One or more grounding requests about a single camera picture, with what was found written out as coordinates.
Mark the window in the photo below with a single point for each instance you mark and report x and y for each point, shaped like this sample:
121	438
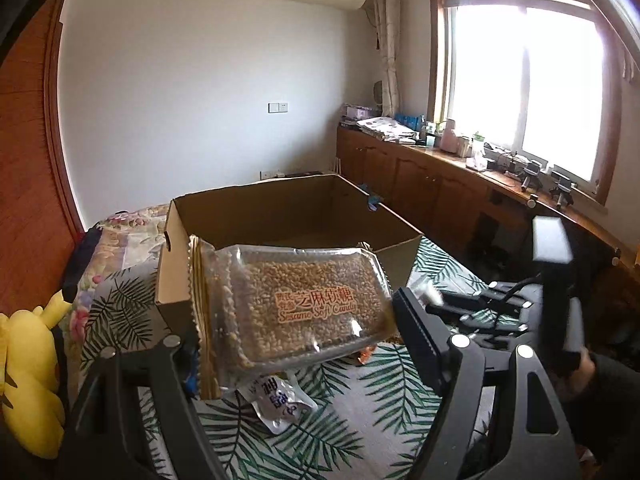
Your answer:
525	85

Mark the wooden headboard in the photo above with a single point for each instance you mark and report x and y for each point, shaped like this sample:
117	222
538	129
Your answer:
30	160

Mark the yellow plush toy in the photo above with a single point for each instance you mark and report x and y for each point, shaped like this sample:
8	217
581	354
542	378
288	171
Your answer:
30	360

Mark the green cap bottle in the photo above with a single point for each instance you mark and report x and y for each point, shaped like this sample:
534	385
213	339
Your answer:
478	145

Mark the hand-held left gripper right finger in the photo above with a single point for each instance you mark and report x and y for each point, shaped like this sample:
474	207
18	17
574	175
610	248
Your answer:
415	330

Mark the folded cloth pile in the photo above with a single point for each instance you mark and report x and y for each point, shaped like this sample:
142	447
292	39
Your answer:
385	129

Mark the dark cloth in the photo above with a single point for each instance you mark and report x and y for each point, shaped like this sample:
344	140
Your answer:
82	260

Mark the small camera tripod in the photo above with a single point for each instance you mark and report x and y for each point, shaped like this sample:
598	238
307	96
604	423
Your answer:
531	175
562	190

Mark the clear sesame candy box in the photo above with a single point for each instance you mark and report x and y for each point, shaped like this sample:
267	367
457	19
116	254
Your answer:
310	305

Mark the pink tissue box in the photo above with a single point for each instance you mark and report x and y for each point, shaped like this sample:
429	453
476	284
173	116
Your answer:
357	111

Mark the white wall socket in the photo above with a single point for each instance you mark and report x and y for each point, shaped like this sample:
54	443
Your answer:
272	175

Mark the grey round object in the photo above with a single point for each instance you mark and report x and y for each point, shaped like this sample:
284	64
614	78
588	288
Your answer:
379	94

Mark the blue packs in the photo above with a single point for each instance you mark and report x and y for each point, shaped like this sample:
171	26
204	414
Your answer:
410	122

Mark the person's right forearm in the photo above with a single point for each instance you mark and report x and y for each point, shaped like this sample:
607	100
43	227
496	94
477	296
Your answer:
605	410

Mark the grey devices on sill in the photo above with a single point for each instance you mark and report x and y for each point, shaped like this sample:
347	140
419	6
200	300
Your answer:
502	160

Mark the small blue object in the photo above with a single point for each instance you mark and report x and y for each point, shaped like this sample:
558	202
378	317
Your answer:
374	202

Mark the gold foil candy wrapper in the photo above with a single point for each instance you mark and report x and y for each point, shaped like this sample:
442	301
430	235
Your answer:
365	356

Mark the pink bottle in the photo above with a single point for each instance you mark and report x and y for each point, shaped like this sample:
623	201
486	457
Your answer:
448	135

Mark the pale curtain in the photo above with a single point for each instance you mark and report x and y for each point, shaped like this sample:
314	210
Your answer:
387	35

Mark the silver snack packet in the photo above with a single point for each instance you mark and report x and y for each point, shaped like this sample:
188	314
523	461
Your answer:
280	402

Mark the white wall switch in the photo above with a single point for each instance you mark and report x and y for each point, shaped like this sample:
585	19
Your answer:
278	107

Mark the floral blanket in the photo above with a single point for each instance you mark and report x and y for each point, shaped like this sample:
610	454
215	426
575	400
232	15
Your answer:
125	240

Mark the wooden cabinet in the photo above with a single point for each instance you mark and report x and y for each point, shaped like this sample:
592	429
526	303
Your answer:
425	180

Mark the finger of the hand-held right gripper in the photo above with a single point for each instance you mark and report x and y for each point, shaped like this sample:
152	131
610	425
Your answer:
480	297
480	322

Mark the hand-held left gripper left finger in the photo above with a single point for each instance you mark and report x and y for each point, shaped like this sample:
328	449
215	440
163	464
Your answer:
175	375

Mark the brown cardboard box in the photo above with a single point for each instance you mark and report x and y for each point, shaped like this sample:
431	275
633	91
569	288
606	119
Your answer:
300	210

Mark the white snack wrapper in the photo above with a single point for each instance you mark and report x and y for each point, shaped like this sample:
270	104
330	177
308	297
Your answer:
429	295

